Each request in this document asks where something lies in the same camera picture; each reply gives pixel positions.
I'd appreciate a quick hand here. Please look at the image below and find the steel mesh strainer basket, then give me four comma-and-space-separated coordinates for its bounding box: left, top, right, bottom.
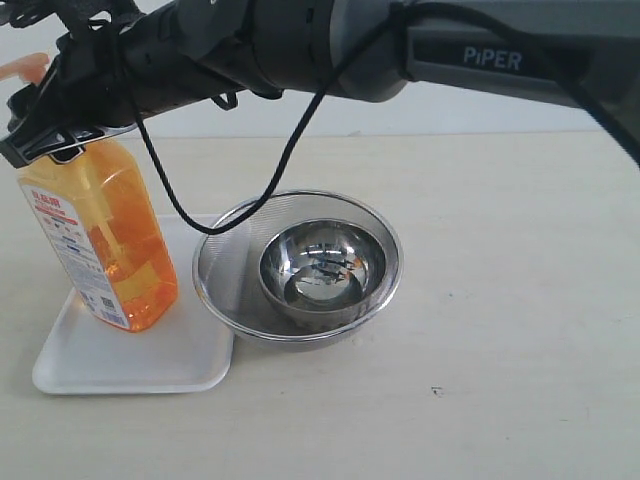
192, 189, 404, 352

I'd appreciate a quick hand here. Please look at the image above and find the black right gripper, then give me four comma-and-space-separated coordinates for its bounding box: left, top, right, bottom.
1, 29, 135, 168

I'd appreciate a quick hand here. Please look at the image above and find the small stainless steel bowl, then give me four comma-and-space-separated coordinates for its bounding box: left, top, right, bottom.
258, 218, 399, 333

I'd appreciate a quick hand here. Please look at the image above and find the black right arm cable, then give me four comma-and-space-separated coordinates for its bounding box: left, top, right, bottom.
84, 0, 640, 237

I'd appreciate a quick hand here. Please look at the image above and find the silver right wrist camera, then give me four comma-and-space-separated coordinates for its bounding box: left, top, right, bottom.
1, 0, 143, 35

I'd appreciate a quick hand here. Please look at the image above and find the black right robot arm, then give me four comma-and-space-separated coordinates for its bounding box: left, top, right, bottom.
1, 1, 639, 168

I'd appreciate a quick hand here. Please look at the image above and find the white rectangular plastic tray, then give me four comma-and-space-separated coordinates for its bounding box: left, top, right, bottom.
32, 215, 234, 395

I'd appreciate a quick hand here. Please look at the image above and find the orange pump soap bottle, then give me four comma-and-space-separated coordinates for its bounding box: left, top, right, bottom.
0, 52, 179, 334

